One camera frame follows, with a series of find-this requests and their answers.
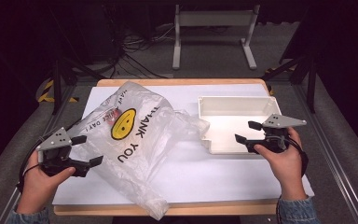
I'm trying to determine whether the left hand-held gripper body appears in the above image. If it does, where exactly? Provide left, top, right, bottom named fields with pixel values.
left=36, top=126, right=90, bottom=178

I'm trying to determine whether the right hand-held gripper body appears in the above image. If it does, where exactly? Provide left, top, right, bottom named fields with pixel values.
left=248, top=113, right=308, bottom=154

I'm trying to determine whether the white plastic tray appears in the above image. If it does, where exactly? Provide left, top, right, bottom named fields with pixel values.
left=198, top=95, right=282, bottom=156

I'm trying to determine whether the red candy jar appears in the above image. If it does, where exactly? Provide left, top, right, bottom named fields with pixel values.
left=105, top=106, right=128, bottom=128

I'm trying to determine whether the clear plastic bag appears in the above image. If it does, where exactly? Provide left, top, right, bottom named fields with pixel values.
left=66, top=80, right=212, bottom=221

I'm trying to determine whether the person's right hand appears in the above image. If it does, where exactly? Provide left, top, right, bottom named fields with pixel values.
left=254, top=126, right=309, bottom=201

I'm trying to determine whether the person's left hand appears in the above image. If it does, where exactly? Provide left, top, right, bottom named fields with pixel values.
left=18, top=150, right=76, bottom=208

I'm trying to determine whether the white paper sheet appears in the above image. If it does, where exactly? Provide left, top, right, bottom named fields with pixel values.
left=51, top=85, right=315, bottom=206

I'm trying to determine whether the black tripod stand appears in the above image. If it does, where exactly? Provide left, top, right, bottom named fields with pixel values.
left=260, top=51, right=321, bottom=115
left=49, top=56, right=107, bottom=116

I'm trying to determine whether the wooden table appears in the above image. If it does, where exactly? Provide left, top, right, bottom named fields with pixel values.
left=53, top=77, right=282, bottom=217

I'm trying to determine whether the white metal stand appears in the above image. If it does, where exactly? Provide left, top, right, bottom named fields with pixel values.
left=172, top=4, right=261, bottom=71

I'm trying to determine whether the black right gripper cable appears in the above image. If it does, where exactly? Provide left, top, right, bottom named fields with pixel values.
left=287, top=135, right=310, bottom=179

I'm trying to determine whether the bundle of black cables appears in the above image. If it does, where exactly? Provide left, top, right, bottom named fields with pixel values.
left=103, top=18, right=181, bottom=79

